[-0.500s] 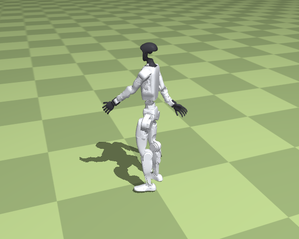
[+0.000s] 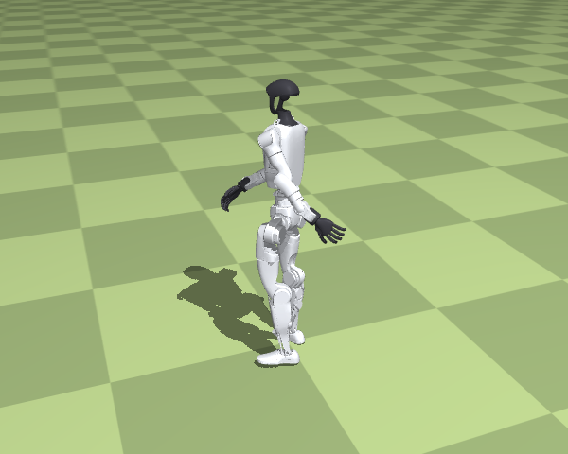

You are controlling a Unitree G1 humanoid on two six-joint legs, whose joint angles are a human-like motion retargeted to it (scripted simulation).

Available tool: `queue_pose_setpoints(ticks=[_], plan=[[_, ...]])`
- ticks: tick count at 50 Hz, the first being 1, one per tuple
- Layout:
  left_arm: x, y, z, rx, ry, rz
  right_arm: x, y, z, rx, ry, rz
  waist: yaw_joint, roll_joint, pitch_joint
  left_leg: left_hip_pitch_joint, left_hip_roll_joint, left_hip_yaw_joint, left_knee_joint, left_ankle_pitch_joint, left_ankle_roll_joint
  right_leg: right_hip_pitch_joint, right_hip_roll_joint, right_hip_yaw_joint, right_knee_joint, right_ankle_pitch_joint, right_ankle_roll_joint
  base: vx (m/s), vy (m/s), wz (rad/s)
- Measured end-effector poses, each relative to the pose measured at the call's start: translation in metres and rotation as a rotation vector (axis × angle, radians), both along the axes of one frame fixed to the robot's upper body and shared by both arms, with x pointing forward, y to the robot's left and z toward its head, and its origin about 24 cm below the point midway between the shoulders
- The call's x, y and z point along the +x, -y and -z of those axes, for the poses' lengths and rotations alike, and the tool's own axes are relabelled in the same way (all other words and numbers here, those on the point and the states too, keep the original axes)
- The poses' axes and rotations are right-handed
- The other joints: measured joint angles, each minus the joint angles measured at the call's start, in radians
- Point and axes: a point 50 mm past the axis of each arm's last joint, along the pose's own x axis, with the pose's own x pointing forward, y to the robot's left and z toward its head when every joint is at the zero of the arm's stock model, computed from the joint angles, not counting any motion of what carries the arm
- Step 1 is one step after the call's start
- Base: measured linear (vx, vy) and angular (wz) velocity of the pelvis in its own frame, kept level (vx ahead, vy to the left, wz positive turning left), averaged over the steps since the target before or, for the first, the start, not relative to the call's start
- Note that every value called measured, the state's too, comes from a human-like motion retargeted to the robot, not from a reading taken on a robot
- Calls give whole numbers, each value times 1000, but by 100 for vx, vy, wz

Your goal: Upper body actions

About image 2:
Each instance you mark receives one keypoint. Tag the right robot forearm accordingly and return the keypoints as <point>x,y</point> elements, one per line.
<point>255,179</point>

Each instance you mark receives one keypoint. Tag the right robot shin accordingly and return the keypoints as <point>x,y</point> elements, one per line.
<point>296,303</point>

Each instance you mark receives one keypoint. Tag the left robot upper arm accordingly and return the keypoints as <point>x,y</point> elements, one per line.
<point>269,141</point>

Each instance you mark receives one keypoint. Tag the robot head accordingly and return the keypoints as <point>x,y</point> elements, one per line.
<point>284,89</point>

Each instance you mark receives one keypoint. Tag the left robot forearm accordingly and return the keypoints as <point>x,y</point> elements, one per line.
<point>291,192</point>

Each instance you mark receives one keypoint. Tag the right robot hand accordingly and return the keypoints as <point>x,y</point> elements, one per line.
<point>233,192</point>

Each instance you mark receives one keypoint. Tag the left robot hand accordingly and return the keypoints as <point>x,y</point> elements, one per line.
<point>324,227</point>

